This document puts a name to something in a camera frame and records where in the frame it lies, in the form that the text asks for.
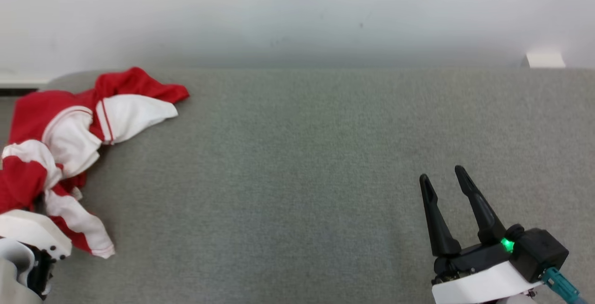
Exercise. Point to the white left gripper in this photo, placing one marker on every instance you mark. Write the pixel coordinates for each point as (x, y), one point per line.
(32, 229)

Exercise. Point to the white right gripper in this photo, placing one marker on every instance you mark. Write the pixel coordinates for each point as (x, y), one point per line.
(474, 285)

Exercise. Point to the red jersey with white sleeves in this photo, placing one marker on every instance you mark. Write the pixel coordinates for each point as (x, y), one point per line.
(42, 109)

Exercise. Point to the grey fabric sofa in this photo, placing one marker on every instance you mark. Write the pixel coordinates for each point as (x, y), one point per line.
(297, 178)

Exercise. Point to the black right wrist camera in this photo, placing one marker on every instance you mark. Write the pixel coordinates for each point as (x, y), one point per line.
(539, 253)

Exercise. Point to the white wall baseboard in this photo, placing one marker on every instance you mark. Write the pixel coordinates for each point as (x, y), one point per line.
(18, 83)

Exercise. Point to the small white wall block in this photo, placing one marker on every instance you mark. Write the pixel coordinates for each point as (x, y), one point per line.
(545, 60)

